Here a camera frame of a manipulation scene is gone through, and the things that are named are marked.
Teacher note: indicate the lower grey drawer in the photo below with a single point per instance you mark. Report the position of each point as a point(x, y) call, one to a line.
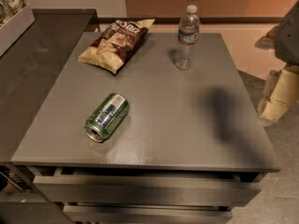
point(146, 214)

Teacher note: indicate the brown chips bag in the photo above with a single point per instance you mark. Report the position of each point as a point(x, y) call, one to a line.
point(114, 47)

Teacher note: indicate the grey tray with snacks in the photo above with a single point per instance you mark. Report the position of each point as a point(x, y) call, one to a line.
point(15, 18)

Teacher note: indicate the grey drawer cabinet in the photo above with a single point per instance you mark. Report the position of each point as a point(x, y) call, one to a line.
point(200, 120)

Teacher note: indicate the clear plastic water bottle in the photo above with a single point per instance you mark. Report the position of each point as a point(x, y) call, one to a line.
point(188, 33)

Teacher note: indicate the upper grey drawer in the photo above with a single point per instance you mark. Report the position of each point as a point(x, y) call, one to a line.
point(146, 187)

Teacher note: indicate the grey drawer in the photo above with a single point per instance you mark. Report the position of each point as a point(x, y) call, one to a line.
point(146, 187)
point(146, 214)

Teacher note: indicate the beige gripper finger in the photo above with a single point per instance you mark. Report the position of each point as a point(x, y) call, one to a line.
point(267, 41)
point(281, 91)

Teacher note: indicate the dark side counter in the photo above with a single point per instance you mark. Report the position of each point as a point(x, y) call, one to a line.
point(28, 71)

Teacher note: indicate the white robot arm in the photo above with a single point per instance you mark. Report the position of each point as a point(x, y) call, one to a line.
point(287, 41)

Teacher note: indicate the green soda can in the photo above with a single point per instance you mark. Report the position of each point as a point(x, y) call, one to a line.
point(105, 119)

